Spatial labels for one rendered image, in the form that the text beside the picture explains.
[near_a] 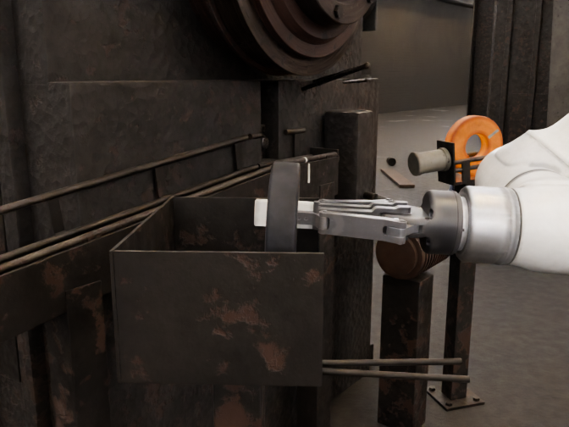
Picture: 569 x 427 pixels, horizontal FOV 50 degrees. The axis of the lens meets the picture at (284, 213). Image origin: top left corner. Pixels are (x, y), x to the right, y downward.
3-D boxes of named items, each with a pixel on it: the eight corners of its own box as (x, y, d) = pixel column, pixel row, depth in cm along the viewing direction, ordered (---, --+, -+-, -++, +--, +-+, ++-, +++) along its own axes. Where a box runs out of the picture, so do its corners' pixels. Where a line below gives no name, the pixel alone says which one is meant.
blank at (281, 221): (266, 185, 62) (298, 186, 62) (275, 145, 77) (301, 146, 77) (262, 317, 68) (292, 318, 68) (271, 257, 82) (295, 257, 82)
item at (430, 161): (407, 174, 155) (406, 151, 153) (439, 169, 157) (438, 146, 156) (420, 178, 149) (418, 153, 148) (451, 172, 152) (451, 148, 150)
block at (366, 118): (318, 207, 150) (320, 109, 145) (336, 202, 157) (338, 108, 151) (356, 213, 144) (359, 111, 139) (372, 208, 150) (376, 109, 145)
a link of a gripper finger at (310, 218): (328, 224, 71) (328, 230, 68) (284, 221, 71) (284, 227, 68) (328, 211, 71) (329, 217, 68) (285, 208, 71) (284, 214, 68)
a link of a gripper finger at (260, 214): (313, 227, 72) (313, 229, 71) (254, 224, 72) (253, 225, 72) (314, 202, 71) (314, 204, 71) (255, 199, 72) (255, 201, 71)
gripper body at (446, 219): (462, 264, 68) (379, 259, 68) (446, 244, 76) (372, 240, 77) (471, 199, 66) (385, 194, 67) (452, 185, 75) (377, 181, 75)
